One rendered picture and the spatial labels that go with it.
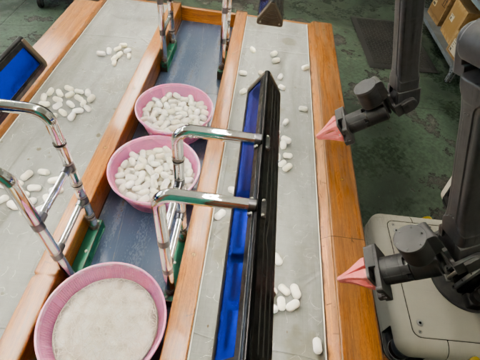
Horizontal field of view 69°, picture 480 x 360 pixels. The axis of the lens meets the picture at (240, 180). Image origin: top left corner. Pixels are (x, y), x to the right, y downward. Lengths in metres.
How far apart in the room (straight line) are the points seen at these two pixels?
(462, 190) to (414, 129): 2.14
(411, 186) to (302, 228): 1.44
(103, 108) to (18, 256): 0.57
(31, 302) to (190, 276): 0.34
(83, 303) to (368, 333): 0.65
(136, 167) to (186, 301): 0.45
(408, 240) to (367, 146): 1.80
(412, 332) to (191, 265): 0.93
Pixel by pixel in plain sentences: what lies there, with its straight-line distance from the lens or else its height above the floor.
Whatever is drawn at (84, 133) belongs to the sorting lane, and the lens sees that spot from 1.25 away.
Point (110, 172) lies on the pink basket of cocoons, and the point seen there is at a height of 0.76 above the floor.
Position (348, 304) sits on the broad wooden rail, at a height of 0.77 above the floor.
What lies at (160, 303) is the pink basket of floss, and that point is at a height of 0.75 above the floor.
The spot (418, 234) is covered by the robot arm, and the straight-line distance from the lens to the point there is 0.71.
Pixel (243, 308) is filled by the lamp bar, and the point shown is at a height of 1.11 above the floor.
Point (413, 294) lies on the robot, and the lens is 1.60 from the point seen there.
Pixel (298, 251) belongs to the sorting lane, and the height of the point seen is 0.74.
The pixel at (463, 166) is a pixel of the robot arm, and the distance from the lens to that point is 0.63.
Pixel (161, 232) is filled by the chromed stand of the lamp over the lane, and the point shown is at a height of 1.01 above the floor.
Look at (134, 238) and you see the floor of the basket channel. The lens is 1.04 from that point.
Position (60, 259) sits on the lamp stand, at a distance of 0.87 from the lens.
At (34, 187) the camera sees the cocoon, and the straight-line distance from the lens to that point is 1.11.
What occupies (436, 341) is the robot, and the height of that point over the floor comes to 0.28.
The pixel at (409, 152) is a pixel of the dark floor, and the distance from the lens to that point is 2.58.
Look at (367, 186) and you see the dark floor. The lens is 2.23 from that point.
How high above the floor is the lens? 1.56
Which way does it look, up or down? 50 degrees down
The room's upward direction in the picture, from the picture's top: 9 degrees clockwise
